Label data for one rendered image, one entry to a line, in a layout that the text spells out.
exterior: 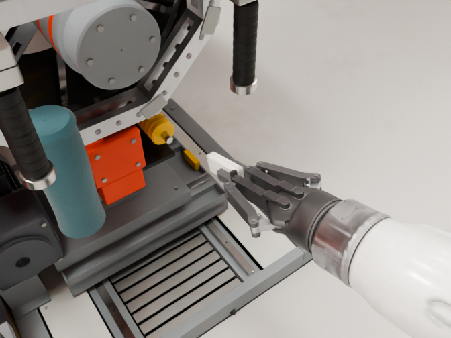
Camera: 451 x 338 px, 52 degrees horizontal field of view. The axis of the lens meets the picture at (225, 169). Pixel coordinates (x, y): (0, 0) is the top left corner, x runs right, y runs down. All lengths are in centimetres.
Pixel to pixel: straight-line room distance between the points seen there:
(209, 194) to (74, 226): 59
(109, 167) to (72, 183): 20
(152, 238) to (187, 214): 12
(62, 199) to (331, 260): 48
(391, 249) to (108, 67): 44
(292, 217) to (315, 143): 123
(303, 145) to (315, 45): 69
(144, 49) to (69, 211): 32
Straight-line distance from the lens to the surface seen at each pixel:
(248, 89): 74
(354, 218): 52
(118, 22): 66
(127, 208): 127
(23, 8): 56
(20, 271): 115
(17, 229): 108
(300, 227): 55
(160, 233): 130
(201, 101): 193
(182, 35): 97
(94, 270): 127
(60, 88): 98
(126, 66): 69
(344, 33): 244
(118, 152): 97
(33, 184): 64
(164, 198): 128
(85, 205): 85
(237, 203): 61
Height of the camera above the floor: 121
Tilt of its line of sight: 47 degrees down
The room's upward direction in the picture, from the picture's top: straight up
